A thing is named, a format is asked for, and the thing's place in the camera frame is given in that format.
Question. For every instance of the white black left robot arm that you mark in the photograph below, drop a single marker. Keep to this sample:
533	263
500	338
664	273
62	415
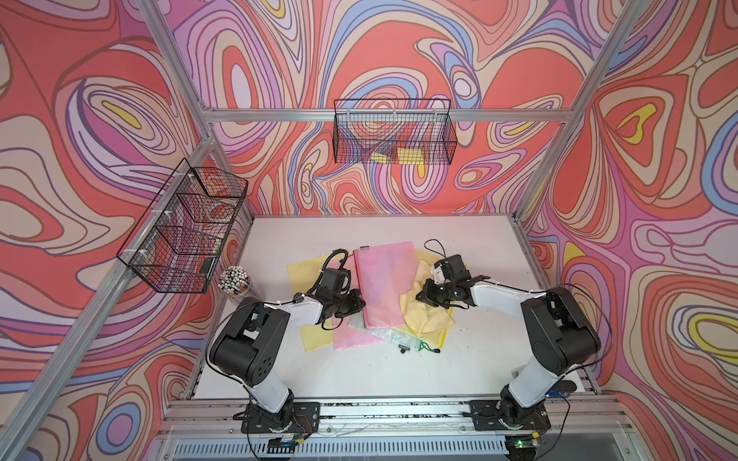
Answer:
247	346

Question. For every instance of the clear mesh document bag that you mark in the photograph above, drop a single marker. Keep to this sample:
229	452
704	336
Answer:
391	335

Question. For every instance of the black wire basket left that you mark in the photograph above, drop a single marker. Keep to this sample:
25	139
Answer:
175	246

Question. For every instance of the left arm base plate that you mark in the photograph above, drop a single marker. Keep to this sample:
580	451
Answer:
295	418

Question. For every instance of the black wire basket back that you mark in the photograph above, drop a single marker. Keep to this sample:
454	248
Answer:
363	126

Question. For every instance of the yellow sticky notes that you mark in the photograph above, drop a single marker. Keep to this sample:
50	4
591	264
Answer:
401	156

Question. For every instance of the black wire basket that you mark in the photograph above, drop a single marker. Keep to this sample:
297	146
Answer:
175	246
363	126

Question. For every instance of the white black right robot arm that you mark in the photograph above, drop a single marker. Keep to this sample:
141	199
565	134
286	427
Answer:
560	335

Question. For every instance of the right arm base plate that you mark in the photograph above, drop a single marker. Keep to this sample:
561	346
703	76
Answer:
496	415

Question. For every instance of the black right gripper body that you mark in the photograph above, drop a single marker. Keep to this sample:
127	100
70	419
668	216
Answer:
444	292

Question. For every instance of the pale yellow document bag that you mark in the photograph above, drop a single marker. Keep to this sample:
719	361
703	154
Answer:
302	276

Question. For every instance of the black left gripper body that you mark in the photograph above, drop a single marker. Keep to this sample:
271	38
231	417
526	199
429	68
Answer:
337	303

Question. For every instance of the pink mesh document bag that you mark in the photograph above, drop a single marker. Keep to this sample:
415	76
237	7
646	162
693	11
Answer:
385	273

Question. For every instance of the yellow microfiber cloth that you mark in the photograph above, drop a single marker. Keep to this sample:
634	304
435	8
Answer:
423	319

